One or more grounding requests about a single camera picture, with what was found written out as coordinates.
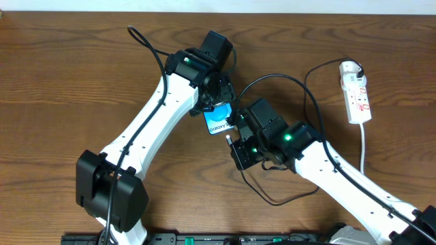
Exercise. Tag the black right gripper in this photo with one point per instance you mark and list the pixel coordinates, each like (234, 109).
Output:
(243, 154)

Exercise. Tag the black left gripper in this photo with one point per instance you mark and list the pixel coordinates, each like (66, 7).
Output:
(211, 103)

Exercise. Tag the blue Galaxy smartphone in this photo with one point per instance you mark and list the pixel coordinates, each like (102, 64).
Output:
(216, 121)

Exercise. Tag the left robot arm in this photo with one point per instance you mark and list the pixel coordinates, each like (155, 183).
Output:
(109, 185)

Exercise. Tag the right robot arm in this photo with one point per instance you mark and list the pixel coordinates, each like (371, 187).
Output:
(301, 149)

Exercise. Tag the white charger plug adapter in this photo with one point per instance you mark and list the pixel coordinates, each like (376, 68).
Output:
(351, 72)

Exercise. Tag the white power strip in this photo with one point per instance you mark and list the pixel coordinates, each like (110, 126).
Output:
(356, 99)

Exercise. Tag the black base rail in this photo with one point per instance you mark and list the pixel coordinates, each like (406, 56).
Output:
(172, 239)

